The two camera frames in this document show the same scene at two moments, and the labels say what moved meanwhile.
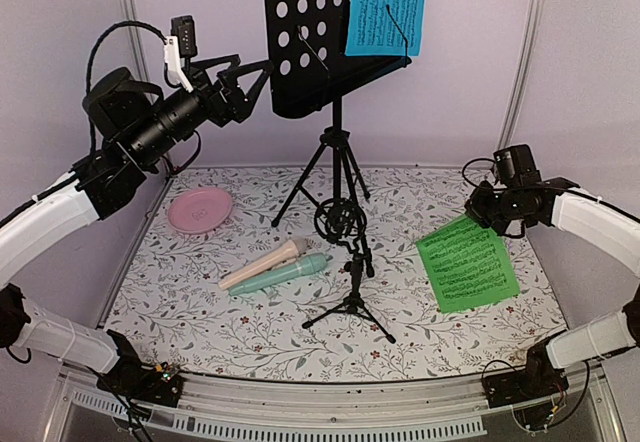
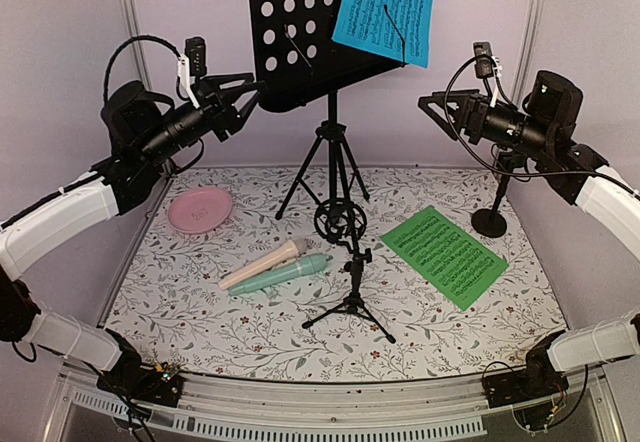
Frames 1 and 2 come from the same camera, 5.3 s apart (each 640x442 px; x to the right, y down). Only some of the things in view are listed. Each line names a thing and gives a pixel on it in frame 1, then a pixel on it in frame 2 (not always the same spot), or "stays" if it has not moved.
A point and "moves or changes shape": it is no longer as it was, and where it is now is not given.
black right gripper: (474, 207) -> (471, 111)
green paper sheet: (468, 265) moves or changes shape
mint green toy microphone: (313, 263) stays
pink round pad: (199, 210) stays
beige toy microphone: (286, 253) stays
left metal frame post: (133, 15) stays
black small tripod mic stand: (345, 220) stays
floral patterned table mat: (330, 274) stays
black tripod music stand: (306, 18) moves or changes shape
